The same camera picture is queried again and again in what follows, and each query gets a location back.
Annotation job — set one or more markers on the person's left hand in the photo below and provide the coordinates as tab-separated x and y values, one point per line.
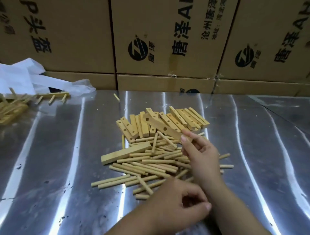
169	205

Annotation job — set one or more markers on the person's right hand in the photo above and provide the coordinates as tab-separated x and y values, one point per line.
205	159

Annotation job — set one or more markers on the person's right thumb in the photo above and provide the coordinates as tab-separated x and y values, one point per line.
187	143

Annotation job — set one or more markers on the person's left thumb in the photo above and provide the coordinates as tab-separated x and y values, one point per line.
199	205

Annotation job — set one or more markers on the wooden bar with holes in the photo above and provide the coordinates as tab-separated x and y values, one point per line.
159	126

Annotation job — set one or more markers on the person's right forearm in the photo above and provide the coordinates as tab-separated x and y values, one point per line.
232	208

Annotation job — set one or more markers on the person's left forearm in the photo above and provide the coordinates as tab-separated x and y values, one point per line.
135	224

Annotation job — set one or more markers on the pile of wooden dowels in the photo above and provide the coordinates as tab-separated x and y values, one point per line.
150	167

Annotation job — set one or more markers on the row of drilled wooden blocks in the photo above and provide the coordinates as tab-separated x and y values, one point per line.
135	128

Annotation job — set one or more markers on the plain flat wooden slat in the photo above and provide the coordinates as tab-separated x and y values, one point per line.
126	153

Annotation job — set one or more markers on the low cardboard box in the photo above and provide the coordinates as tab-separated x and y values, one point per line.
261	88
159	84
82	81

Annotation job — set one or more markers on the short stray wooden peg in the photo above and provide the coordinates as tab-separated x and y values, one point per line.
116	97

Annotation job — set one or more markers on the large printed cardboard box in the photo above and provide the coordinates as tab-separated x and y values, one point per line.
169	31
266	38
60	36

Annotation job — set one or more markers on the white plastic bag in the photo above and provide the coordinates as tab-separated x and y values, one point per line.
21	77

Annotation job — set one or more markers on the heap of assembled wooden frames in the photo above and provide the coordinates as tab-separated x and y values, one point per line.
12	109

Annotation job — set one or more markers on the wooden rail with pegs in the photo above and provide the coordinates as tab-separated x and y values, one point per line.
54	96

